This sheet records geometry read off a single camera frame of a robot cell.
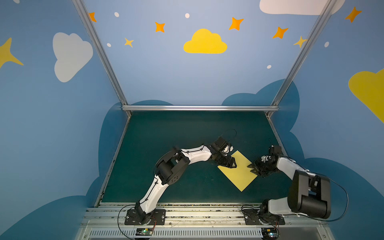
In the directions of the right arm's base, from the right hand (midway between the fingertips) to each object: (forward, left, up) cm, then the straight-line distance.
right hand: (250, 165), depth 91 cm
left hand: (-1, +11, +2) cm, 12 cm away
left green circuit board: (-37, +58, -3) cm, 68 cm away
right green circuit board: (-34, -4, -3) cm, 34 cm away
